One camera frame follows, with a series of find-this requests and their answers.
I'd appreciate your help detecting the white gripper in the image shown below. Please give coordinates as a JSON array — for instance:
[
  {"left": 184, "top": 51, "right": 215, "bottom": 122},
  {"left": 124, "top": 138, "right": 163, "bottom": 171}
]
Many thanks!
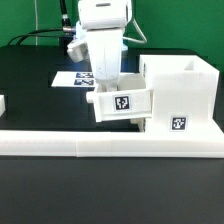
[{"left": 86, "top": 28, "right": 123, "bottom": 84}]

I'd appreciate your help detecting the white drawer tray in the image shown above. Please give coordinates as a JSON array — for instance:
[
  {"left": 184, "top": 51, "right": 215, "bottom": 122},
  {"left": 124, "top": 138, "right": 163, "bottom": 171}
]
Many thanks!
[{"left": 86, "top": 73, "right": 152, "bottom": 122}]

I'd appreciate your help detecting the white drawer cabinet box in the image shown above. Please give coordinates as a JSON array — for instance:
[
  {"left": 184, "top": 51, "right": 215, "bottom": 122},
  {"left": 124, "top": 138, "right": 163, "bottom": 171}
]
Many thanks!
[{"left": 138, "top": 55, "right": 222, "bottom": 135}]

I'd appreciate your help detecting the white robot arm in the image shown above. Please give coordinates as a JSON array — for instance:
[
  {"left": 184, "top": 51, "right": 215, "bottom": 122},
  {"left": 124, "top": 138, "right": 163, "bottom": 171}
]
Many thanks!
[{"left": 67, "top": 0, "right": 132, "bottom": 85}]

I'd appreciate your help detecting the white marker tag plate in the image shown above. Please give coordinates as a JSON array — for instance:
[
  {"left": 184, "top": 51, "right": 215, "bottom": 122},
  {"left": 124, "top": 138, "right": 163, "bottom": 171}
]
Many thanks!
[{"left": 51, "top": 71, "right": 95, "bottom": 88}]

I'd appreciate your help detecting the white L-shaped fence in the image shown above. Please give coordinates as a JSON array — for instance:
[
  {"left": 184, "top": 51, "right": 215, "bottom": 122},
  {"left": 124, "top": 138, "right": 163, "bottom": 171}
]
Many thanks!
[{"left": 0, "top": 123, "right": 224, "bottom": 158}]

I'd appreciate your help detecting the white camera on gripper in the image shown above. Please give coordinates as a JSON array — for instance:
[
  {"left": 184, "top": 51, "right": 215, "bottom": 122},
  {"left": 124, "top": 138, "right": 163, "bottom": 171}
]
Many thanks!
[{"left": 67, "top": 40, "right": 88, "bottom": 63}]

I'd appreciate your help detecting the black cable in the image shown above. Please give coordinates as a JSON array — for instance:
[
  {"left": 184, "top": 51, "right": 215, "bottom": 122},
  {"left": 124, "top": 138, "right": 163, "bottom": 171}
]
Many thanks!
[{"left": 7, "top": 0, "right": 77, "bottom": 47}]

